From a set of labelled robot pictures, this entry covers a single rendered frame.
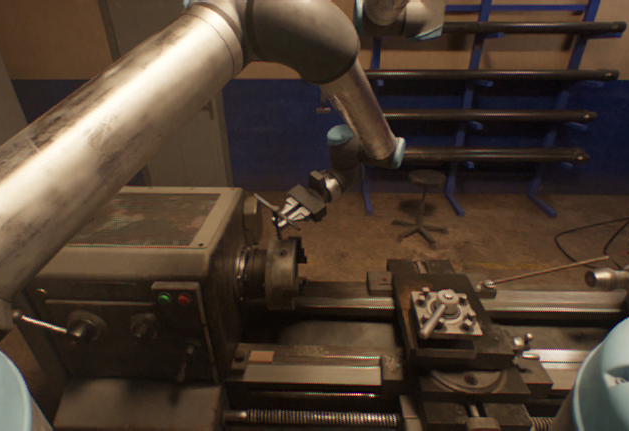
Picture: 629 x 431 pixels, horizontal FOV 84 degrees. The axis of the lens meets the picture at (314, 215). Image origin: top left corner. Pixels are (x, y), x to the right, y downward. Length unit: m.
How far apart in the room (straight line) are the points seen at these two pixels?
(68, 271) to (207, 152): 3.38
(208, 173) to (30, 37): 2.26
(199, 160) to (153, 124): 4.01
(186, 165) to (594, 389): 4.45
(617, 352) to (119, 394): 1.34
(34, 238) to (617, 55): 4.95
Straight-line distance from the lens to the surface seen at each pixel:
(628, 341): 0.29
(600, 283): 1.57
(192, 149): 4.46
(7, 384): 0.28
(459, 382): 1.23
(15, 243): 0.43
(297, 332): 1.58
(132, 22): 4.42
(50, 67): 5.03
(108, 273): 1.13
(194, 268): 1.02
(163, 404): 1.37
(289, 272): 1.16
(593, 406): 0.28
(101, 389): 1.46
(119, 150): 0.45
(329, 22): 0.58
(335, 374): 1.31
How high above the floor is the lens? 1.89
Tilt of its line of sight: 29 degrees down
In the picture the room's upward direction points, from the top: straight up
